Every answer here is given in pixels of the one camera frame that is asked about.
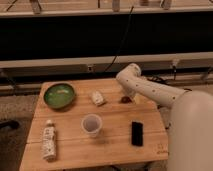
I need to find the dark red pepper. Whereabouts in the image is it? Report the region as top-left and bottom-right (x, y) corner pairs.
(121, 96), (132, 104)

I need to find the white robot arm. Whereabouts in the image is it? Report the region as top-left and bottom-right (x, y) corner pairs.
(116, 63), (213, 171)

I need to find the translucent white cup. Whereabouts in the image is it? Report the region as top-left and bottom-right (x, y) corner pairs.
(81, 114), (102, 138)

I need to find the green ceramic bowl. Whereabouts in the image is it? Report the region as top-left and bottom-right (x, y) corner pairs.
(43, 83), (76, 109)

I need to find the black rectangular block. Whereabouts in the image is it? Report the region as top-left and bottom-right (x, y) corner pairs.
(131, 122), (143, 146)

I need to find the small white crumpled packet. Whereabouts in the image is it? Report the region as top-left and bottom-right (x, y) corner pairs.
(91, 91), (106, 106)

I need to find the white plastic bottle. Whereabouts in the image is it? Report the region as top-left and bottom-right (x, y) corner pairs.
(42, 120), (56, 161)

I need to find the black hanging cable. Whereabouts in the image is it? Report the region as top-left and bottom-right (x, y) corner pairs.
(103, 4), (135, 73)

